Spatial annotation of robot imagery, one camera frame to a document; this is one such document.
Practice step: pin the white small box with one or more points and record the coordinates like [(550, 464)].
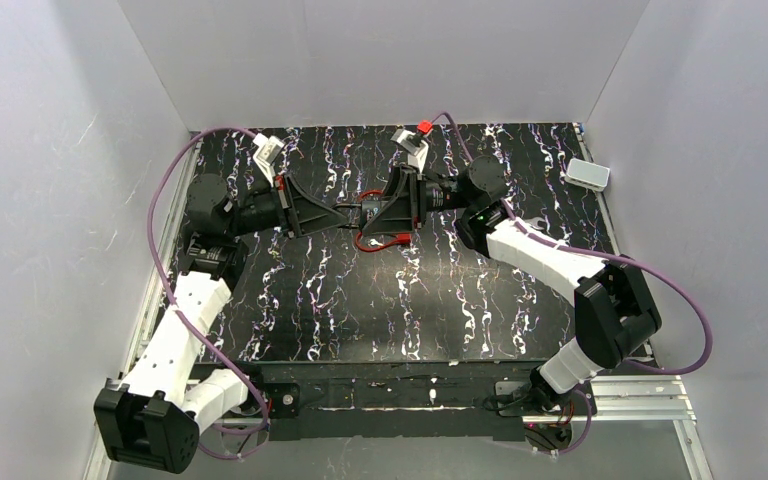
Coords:
[(587, 174)]

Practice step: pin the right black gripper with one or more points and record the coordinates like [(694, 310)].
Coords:
[(413, 199)]

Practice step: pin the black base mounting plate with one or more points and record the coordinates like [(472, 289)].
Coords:
[(403, 399)]

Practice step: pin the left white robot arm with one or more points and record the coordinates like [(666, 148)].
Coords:
[(152, 419)]

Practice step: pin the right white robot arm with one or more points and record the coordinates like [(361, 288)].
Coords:
[(614, 311)]

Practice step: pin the aluminium frame rail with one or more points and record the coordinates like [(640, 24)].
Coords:
[(98, 465)]

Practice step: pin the red cable lock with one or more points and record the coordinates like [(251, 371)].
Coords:
[(365, 246), (369, 195)]

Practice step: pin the silver open-end wrench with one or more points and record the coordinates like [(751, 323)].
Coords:
[(537, 223)]

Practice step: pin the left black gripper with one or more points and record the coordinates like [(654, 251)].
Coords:
[(285, 206)]

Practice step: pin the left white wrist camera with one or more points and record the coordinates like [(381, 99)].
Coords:
[(268, 149)]

